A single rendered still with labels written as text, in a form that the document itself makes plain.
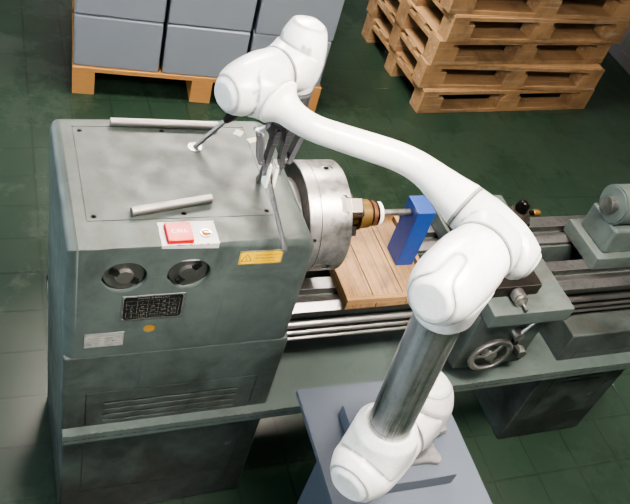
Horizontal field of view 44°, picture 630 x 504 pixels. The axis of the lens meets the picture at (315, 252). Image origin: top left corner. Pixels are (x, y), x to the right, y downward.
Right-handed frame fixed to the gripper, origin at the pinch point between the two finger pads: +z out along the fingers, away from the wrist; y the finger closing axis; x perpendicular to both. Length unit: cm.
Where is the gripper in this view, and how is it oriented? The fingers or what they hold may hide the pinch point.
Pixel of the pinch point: (270, 174)
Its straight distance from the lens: 191.4
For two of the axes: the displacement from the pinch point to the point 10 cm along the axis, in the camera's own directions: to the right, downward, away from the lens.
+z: -2.3, 6.9, 6.8
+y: 9.3, -0.5, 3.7
